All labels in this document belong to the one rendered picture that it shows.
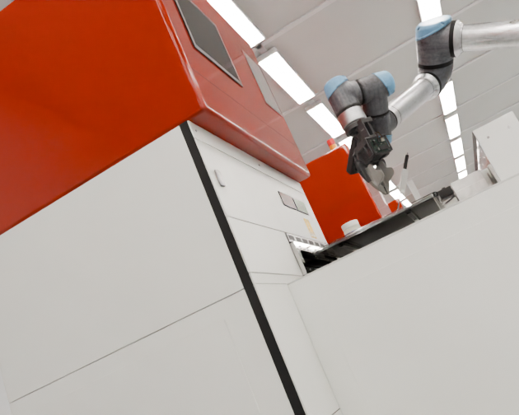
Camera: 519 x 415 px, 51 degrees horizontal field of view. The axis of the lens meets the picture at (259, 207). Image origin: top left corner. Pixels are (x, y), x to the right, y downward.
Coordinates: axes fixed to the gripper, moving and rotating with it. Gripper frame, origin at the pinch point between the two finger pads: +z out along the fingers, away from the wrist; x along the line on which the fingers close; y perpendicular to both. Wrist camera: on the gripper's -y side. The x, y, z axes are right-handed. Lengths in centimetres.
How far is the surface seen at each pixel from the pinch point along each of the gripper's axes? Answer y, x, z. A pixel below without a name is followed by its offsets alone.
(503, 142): 35.1, 7.5, 6.8
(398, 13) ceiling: -149, 215, -178
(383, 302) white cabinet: 12.7, -24.6, 28.4
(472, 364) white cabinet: 20, -17, 47
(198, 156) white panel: 13, -53, -15
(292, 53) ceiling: -183, 133, -178
